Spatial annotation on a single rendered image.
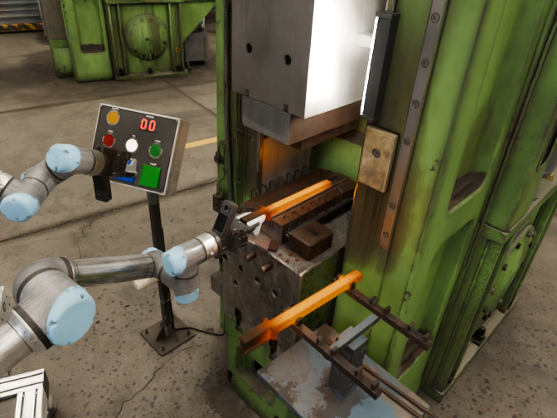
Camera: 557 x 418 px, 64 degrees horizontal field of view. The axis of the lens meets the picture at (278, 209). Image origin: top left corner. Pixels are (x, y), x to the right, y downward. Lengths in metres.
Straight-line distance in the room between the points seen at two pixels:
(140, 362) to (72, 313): 1.32
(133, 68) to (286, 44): 5.10
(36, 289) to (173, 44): 5.41
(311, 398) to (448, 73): 0.92
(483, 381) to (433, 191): 1.44
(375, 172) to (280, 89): 0.35
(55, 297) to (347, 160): 1.17
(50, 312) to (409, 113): 0.94
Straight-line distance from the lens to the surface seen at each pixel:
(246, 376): 2.06
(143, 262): 1.36
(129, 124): 1.75
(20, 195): 1.26
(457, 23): 1.13
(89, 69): 6.21
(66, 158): 1.29
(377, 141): 1.24
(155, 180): 1.66
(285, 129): 1.28
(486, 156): 1.56
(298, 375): 1.39
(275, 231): 1.46
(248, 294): 1.64
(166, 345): 2.38
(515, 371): 2.63
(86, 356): 2.44
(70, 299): 1.05
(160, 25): 6.18
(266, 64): 1.29
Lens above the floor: 1.81
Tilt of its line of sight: 33 degrees down
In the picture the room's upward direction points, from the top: 4 degrees clockwise
